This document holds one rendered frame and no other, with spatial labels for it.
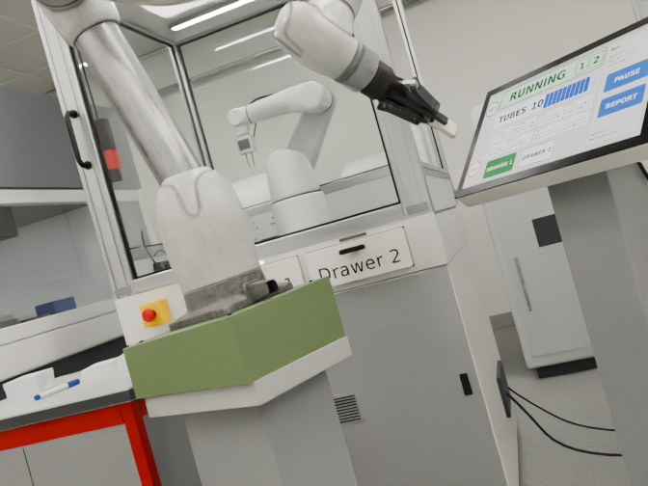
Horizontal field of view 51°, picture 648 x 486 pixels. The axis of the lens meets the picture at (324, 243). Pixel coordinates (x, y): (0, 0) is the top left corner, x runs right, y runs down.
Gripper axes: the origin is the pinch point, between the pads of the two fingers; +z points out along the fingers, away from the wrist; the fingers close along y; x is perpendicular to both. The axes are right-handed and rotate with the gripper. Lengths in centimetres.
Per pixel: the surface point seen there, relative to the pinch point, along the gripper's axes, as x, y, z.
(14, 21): -144, 327, -116
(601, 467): 41, 50, 124
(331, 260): 17, 55, 11
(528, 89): -18.5, -4.2, 17.3
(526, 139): -3.4, -7.0, 17.0
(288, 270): 21, 65, 4
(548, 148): 1.9, -14.4, 16.8
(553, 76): -18.4, -11.5, 17.3
